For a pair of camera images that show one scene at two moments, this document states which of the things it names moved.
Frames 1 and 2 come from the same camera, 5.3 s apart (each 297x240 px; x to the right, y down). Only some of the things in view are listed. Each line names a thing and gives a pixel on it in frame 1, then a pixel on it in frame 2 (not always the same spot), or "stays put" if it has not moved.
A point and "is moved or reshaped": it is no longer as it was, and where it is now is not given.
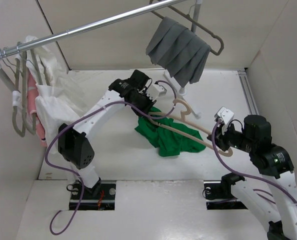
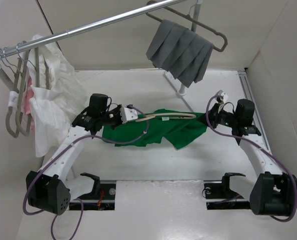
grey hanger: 14,111 -> 13,98
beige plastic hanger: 182,116 is moved or reshaped
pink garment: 31,87 -> 28,95
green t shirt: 167,143 is moved or reshaped
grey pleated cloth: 179,51 stays put
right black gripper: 220,136 -> 214,114
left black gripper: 149,104 -> 117,110
